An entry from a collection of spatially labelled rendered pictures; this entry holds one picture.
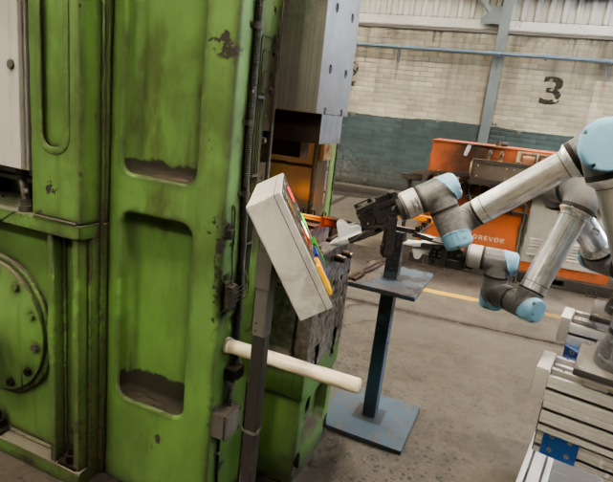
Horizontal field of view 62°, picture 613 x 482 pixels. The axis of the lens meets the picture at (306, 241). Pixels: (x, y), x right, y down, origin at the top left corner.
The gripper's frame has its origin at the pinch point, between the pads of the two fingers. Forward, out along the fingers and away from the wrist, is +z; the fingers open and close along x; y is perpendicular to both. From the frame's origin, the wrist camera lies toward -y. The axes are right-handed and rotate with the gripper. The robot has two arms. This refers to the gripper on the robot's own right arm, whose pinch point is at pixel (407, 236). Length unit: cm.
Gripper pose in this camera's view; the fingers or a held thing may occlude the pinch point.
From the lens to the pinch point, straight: 173.3
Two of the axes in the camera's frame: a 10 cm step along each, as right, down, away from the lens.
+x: 4.0, -1.8, 9.0
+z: -9.1, -1.9, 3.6
